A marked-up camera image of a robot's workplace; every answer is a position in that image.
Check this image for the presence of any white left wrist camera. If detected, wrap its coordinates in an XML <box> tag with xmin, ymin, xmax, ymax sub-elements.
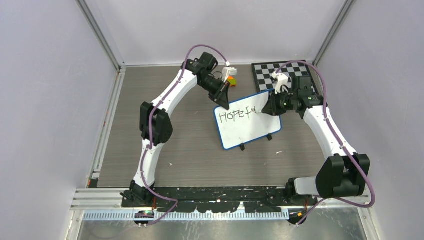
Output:
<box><xmin>221</xmin><ymin>66</ymin><xmax>238</xmax><ymax>82</ymax></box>

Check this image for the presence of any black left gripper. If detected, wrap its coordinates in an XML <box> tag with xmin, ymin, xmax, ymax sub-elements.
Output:
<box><xmin>199</xmin><ymin>76</ymin><xmax>232</xmax><ymax>111</ymax></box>

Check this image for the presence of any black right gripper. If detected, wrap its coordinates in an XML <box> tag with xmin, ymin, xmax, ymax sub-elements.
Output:
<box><xmin>263</xmin><ymin>87</ymin><xmax>298</xmax><ymax>116</ymax></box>

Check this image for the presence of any perforated metal strip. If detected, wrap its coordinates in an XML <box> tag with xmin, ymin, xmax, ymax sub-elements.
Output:
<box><xmin>82</xmin><ymin>209</ymin><xmax>290</xmax><ymax>222</ymax></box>

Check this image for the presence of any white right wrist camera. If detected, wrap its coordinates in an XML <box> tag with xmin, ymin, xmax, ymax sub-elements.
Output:
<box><xmin>271</xmin><ymin>72</ymin><xmax>289</xmax><ymax>94</ymax></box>

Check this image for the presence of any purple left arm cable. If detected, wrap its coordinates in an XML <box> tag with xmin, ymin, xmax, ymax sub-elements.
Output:
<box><xmin>139</xmin><ymin>43</ymin><xmax>231</xmax><ymax>227</ymax></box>

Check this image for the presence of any aluminium frame rail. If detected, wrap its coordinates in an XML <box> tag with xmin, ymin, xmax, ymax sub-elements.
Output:
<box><xmin>70</xmin><ymin>187</ymin><xmax>371</xmax><ymax>211</ymax></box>

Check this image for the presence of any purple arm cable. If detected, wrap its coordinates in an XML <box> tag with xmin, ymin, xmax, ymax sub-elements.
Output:
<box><xmin>139</xmin><ymin>43</ymin><xmax>231</xmax><ymax>227</ymax></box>
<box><xmin>274</xmin><ymin>60</ymin><xmax>377</xmax><ymax>226</ymax></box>

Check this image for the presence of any orange green toy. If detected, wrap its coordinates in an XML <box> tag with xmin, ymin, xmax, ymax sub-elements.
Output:
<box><xmin>227</xmin><ymin>76</ymin><xmax>237</xmax><ymax>87</ymax></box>

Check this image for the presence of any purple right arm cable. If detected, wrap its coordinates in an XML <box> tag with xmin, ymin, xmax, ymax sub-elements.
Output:
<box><xmin>274</xmin><ymin>60</ymin><xmax>377</xmax><ymax>226</ymax></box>

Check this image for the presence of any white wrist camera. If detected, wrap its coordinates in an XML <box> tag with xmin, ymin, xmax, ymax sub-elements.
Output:
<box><xmin>271</xmin><ymin>72</ymin><xmax>289</xmax><ymax>94</ymax></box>
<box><xmin>221</xmin><ymin>66</ymin><xmax>238</xmax><ymax>82</ymax></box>

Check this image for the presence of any blue framed whiteboard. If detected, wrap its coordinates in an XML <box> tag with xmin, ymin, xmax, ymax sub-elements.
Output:
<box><xmin>213</xmin><ymin>91</ymin><xmax>283</xmax><ymax>150</ymax></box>

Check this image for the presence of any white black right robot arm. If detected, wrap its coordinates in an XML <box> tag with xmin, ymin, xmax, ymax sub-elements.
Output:
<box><xmin>261</xmin><ymin>73</ymin><xmax>371</xmax><ymax>205</ymax></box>

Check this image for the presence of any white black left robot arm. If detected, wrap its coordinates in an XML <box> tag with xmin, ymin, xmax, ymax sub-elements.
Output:
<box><xmin>122</xmin><ymin>52</ymin><xmax>237</xmax><ymax>207</ymax></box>

